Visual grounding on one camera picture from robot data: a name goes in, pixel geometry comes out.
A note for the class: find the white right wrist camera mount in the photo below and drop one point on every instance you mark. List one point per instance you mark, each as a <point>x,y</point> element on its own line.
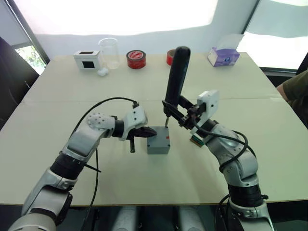
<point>209,103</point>

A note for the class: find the small green connector board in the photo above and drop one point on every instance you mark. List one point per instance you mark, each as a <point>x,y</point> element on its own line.
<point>197,141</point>

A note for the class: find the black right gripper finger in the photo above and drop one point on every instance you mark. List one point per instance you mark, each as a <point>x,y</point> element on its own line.
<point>188,102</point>
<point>174,113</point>

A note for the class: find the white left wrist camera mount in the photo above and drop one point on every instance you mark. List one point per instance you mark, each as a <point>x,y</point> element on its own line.
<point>134,118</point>

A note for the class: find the grey plastic box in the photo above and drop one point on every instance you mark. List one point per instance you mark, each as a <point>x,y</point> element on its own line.
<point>158,142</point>

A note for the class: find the black electric screwdriver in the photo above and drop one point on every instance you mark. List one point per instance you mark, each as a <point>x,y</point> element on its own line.
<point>176,77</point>

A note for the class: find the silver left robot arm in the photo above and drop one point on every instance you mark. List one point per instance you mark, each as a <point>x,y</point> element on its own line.
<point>79,142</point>

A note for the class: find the black chair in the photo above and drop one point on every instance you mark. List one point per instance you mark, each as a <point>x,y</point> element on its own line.
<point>14,79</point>
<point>303,63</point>

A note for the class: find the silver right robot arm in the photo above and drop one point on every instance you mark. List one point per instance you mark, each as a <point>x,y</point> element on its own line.
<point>238,154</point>

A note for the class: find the white cube with black windows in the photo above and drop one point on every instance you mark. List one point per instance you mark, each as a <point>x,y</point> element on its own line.
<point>87,60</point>

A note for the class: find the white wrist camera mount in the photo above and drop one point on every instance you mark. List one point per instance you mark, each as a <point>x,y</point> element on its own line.
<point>134,118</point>
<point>209,103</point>

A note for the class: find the black window frame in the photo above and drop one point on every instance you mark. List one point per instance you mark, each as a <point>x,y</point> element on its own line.
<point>31,31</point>

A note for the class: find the person in olive shirt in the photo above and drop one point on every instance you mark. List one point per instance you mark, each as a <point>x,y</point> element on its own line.
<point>298,91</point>

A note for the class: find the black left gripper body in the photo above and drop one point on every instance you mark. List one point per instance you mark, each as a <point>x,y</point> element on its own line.
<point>133,134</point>

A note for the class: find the purple tissue box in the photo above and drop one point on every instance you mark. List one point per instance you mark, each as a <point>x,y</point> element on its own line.
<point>222,57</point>

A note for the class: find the clear glass beaker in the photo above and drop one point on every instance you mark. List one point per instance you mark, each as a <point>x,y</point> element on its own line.
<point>109,53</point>

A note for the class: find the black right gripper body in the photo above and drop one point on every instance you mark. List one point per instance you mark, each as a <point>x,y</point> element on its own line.
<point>192,115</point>

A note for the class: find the red tape roll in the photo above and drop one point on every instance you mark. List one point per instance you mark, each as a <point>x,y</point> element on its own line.
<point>136,60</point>
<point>169,57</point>

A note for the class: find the small white crumpled wad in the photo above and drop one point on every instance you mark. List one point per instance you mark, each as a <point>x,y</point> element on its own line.
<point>102,72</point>

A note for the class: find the black zip tie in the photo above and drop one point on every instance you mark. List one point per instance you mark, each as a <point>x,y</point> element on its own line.
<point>92,168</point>

